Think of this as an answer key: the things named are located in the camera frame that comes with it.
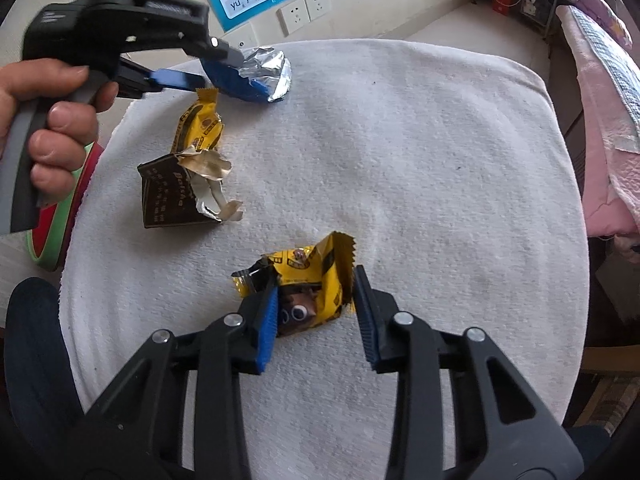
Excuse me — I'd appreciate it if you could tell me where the blue foil snack wrapper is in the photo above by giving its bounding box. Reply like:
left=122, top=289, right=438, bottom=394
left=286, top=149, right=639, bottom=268
left=200, top=46, right=293, bottom=105

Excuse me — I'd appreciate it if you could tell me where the yellow cartoon eyes snack wrapper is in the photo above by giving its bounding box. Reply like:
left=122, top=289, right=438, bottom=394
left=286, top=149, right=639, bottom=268
left=231, top=231, right=357, bottom=337

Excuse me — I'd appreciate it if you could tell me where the plain yellow snack wrapper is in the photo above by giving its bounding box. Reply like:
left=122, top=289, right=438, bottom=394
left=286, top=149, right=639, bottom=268
left=170, top=87, right=225, bottom=156

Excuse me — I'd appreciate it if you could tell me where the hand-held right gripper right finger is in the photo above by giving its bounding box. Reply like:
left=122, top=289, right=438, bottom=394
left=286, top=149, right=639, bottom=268
left=351, top=265, right=586, bottom=480

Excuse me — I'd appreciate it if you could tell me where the dark brown foil wrapper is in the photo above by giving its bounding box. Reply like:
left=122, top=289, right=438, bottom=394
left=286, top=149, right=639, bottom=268
left=137, top=147, right=246, bottom=229

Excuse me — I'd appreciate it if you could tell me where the person's left leg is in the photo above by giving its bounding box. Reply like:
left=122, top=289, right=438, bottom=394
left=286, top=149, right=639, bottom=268
left=5, top=277, right=84, bottom=441

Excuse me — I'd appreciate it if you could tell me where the person's left hand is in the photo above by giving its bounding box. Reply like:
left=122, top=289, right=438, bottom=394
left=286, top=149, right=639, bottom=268
left=0, top=58, right=121, bottom=207

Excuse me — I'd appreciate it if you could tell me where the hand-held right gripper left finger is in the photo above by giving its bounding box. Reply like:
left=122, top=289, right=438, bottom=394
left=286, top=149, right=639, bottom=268
left=82, top=275, right=281, bottom=480

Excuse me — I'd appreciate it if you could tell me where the green rimmed red trash bin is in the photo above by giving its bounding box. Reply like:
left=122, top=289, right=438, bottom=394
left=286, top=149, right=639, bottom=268
left=25, top=140, right=103, bottom=273

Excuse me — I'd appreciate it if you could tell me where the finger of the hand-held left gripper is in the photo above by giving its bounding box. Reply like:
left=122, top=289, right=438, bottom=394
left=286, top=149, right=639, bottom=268
left=184, top=34, right=247, bottom=68
left=118, top=56, right=208, bottom=99

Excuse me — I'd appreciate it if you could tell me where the checked quilt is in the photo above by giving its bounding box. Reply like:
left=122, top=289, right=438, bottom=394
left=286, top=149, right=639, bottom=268
left=570, top=7, right=640, bottom=153

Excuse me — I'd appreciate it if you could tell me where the wooden bed frame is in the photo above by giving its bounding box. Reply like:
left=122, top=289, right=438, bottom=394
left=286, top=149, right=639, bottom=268
left=582, top=345, right=640, bottom=376

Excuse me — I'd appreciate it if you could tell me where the white towel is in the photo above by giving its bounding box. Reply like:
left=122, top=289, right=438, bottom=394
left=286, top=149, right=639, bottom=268
left=59, top=37, right=591, bottom=480

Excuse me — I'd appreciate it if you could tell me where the pink bed blanket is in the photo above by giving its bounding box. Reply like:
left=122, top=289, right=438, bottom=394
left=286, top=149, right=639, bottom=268
left=555, top=0, right=640, bottom=239

